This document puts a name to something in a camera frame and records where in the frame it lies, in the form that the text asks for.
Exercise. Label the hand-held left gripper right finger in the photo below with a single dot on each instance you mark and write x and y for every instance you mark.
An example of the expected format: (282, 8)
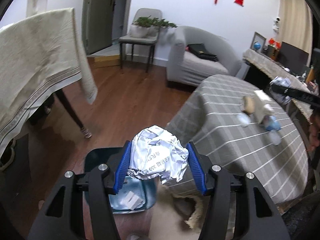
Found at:
(197, 170)

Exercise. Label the small blue globe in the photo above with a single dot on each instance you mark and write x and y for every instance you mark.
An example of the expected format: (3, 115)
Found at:
(256, 46)

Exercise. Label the grey armchair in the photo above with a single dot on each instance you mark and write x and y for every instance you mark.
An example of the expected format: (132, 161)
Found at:
(195, 65)

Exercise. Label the dark plastic trash bin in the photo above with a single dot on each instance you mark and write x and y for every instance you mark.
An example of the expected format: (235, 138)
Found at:
(100, 157)

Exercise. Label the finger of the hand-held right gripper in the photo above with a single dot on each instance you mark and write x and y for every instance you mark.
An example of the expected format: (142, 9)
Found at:
(295, 93)

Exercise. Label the beige curtain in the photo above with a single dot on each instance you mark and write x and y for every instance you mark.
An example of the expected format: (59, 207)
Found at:
(295, 15)

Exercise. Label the table with beige tablecloth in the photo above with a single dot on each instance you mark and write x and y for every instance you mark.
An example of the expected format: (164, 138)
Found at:
(37, 55)

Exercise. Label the person's right hand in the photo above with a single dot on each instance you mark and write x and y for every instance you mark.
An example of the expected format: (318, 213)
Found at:
(314, 132)

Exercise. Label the tan wooden brush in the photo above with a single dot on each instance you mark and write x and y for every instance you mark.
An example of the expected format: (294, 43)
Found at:
(249, 105)

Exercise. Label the grey door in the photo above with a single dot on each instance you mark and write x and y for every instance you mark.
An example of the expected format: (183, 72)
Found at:
(100, 15)

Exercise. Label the white paper ball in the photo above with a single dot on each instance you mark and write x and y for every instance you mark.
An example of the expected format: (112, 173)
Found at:
(157, 152)

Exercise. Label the clear plastic wrapper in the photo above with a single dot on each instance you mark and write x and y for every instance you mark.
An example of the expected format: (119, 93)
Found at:
(281, 81)

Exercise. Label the clear plastic cup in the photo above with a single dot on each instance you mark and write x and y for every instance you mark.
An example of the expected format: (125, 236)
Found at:
(243, 120)
(275, 138)

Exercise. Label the crumpled white tissue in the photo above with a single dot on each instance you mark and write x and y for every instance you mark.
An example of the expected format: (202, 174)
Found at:
(262, 105)

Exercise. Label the small red ornament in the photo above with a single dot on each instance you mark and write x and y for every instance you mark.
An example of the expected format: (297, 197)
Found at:
(274, 42)

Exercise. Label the potted green plant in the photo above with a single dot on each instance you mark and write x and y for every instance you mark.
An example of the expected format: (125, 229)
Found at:
(147, 25)

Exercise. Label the beige rug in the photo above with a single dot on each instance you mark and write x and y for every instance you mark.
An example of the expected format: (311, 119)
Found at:
(170, 212)

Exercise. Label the white security camera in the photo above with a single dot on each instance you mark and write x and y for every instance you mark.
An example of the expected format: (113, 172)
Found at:
(277, 22)

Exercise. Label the black bag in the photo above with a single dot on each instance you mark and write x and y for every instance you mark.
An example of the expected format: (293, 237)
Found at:
(201, 51)

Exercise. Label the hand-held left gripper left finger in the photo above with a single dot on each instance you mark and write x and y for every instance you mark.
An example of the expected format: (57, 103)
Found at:
(121, 170)

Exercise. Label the round table with checked cloth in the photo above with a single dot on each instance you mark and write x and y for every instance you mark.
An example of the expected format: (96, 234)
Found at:
(225, 155)

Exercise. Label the side desk with fringed cloth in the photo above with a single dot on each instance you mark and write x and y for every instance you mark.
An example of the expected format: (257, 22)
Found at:
(270, 66)

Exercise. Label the black monitor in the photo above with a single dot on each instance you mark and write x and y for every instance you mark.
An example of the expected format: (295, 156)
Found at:
(293, 57)

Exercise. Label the grey chair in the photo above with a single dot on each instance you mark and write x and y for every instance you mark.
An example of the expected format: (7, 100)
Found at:
(140, 40)

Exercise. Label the picture frame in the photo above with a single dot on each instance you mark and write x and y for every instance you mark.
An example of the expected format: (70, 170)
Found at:
(262, 38)

